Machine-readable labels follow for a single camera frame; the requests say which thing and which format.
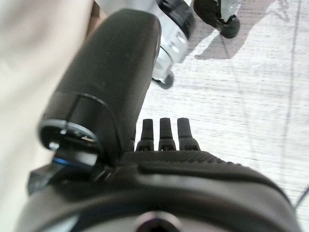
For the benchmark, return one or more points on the grey striped rug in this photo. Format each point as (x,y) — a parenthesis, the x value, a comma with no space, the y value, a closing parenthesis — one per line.
(229,108)

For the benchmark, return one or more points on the bed with beige cover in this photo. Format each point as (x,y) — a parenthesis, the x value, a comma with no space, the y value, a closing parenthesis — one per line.
(29,60)

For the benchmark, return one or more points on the silver left robot leg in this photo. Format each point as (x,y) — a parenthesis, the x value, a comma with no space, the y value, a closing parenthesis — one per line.
(173,43)

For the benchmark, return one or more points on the silver right robot leg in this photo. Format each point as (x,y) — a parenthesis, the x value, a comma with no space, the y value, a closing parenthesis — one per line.
(227,26)

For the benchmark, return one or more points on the silver robot leg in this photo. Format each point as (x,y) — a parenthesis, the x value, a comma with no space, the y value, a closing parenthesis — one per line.
(173,43)
(227,26)

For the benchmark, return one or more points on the tan padded bed frame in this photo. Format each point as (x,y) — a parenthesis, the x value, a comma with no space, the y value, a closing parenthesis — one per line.
(97,9)

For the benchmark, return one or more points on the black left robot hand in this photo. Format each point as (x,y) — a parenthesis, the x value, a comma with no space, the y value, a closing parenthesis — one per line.
(169,188)

